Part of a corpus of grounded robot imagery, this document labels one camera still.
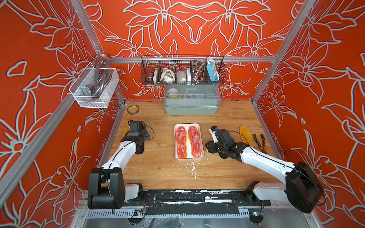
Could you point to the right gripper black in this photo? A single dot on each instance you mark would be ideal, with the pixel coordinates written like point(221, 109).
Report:
point(209, 146)

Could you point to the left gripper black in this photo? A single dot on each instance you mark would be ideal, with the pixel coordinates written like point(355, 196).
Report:
point(144, 133)

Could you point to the yellow insole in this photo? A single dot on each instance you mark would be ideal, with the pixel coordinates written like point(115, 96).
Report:
point(126, 132)
point(181, 148)
point(245, 135)

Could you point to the red insole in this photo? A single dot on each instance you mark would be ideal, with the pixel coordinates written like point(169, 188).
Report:
point(180, 137)
point(194, 137)

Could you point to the black insole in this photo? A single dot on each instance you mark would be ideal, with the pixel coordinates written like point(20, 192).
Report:
point(139, 148)
point(223, 155)

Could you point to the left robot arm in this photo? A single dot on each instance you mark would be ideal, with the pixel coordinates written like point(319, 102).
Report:
point(107, 189)

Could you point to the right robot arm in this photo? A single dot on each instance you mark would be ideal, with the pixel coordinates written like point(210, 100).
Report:
point(299, 184)

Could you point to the grey lidded storage bin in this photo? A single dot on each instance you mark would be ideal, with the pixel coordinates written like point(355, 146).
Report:
point(191, 100)

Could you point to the blue box in basket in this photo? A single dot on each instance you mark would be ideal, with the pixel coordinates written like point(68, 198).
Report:
point(211, 69)

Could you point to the tape roll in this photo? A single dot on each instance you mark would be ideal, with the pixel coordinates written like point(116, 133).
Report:
point(133, 109)

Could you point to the white cloth in basket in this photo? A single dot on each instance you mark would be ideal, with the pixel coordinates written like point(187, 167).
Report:
point(167, 75)

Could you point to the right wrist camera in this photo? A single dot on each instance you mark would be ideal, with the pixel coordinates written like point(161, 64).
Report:
point(212, 131)

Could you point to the orange handled pliers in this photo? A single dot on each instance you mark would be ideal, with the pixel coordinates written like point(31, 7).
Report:
point(262, 144)

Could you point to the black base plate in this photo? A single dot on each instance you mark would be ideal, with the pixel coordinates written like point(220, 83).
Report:
point(196, 196)

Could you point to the black wire wall basket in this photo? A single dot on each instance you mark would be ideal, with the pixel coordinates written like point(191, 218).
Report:
point(188, 69)

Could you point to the clear plastic wall basket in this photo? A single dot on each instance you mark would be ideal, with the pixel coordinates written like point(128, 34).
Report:
point(95, 87)

